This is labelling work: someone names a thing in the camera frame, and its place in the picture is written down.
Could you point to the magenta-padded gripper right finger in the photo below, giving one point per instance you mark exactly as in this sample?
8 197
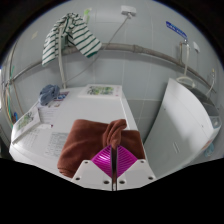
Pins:
136 173

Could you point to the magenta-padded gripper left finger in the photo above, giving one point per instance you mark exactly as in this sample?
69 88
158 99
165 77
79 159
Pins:
87 173

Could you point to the brown towel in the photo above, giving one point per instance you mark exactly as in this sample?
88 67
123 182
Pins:
83 140

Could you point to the green white striped towel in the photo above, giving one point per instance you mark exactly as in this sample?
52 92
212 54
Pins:
80 33

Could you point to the white washing machine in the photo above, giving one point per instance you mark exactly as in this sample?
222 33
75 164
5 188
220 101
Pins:
180 126

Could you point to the white chest appliance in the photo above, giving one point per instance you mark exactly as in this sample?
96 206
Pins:
96 108

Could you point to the white printed paper sheet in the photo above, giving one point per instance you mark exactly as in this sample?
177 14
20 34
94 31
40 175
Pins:
50 111

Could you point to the booklet with green picture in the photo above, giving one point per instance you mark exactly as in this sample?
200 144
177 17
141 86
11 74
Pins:
26 122

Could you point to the flat box with green picture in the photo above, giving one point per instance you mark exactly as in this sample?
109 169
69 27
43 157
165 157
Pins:
100 90

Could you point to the grey wall pipe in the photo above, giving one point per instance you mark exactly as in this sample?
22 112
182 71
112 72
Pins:
150 51

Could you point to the small white wall socket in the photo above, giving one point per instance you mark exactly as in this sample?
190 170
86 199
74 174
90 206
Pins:
196 47

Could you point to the blue wall sign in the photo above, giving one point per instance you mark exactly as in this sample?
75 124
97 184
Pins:
176 30

